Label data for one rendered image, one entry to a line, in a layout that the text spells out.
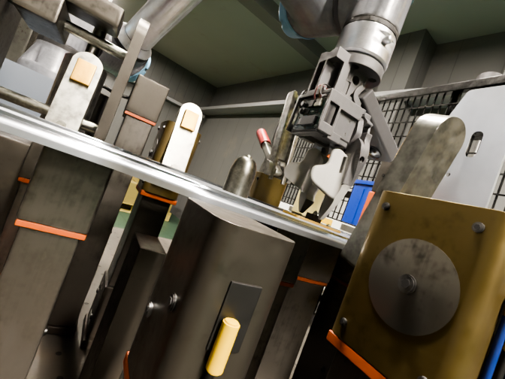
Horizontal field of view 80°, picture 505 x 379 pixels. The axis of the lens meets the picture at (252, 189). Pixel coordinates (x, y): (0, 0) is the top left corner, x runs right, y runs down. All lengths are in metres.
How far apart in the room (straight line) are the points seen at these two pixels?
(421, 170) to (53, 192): 0.28
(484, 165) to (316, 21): 0.37
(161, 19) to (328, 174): 0.68
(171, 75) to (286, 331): 6.82
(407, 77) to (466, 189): 2.84
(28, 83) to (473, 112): 0.94
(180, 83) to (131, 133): 6.65
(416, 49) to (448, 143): 3.32
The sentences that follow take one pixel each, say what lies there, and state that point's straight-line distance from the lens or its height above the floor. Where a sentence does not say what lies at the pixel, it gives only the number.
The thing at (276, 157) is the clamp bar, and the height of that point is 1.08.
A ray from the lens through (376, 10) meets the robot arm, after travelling 0.47.
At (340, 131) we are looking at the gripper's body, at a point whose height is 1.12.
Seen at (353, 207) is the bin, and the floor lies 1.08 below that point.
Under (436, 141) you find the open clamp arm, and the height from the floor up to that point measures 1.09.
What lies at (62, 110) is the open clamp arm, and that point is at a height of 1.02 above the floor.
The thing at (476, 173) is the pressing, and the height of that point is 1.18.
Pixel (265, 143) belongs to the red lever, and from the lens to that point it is 0.61.
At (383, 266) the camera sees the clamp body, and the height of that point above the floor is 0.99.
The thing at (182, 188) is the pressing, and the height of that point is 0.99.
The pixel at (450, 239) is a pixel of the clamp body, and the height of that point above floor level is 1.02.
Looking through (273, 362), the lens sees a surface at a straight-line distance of 0.46.
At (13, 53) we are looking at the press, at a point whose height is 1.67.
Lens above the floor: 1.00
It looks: 1 degrees up
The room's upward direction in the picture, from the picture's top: 21 degrees clockwise
